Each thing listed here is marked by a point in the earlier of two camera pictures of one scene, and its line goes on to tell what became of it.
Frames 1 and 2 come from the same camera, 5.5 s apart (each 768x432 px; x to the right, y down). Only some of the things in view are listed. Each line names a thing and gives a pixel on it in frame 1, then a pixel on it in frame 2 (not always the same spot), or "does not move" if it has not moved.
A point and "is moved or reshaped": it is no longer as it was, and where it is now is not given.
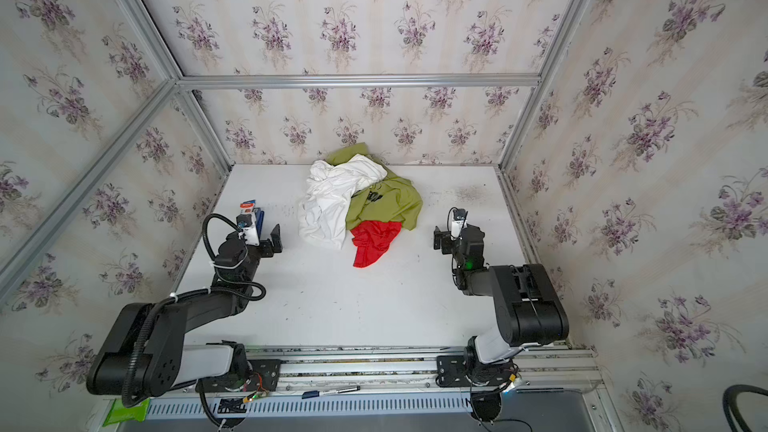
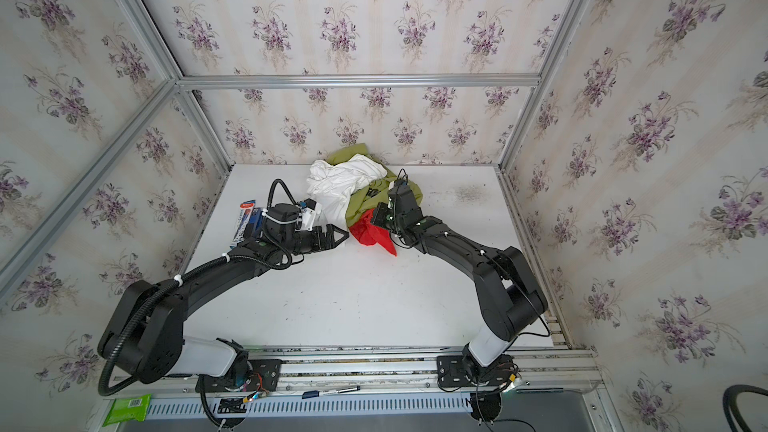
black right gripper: [447, 243] → [391, 216]
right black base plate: [453, 371] does not move
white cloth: [322, 211] does not move
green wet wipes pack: [119, 413] does not move
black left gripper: [267, 246] → [323, 237]
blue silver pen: [316, 393] does not move
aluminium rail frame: [453, 370] does not move
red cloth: [373, 239] is moved or reshaped
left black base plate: [254, 377] does not move
